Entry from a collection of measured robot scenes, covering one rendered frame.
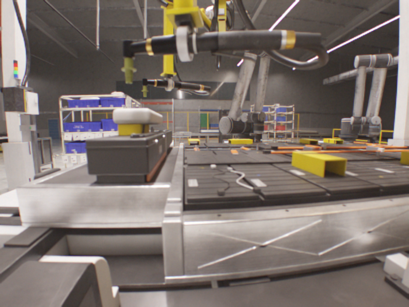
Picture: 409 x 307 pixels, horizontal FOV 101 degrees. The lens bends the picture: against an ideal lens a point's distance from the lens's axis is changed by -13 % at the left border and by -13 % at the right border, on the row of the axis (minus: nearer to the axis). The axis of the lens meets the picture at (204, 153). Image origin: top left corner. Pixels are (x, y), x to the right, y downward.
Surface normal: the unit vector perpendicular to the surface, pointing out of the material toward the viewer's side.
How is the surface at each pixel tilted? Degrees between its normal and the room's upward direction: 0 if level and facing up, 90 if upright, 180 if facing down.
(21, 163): 90
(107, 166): 90
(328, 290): 0
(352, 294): 0
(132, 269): 0
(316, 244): 90
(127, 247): 90
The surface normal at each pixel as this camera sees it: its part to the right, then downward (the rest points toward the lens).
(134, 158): 0.11, 0.14
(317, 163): -1.00, 0.01
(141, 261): 0.00, -0.99
